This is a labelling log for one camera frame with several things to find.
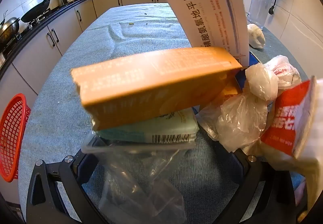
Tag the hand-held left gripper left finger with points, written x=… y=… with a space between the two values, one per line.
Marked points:
x=73 y=176

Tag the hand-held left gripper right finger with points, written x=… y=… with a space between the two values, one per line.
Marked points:
x=262 y=188

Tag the red plastic basket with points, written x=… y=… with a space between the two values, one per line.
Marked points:
x=12 y=138

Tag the red white snack packet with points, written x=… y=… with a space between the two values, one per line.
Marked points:
x=285 y=118

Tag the green cartoon snack packet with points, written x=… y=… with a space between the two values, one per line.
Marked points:
x=151 y=128

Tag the white medicine box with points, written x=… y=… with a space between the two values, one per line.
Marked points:
x=214 y=12

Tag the clear plastic zip bag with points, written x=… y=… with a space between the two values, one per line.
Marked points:
x=131 y=178

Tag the knotted clear plastic bag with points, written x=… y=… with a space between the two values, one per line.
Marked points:
x=242 y=118

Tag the blue white small box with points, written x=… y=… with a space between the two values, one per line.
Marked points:
x=252 y=58

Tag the blue grey tablecloth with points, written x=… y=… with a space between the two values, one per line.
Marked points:
x=101 y=45

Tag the cream kitchen base cabinets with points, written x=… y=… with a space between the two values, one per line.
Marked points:
x=63 y=27

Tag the white crumpled bag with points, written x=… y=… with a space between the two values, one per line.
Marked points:
x=256 y=36

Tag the gas stove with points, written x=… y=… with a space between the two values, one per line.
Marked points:
x=30 y=26

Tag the black wok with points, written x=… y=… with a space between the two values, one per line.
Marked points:
x=35 y=10

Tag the clear glass pitcher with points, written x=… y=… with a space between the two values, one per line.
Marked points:
x=257 y=7

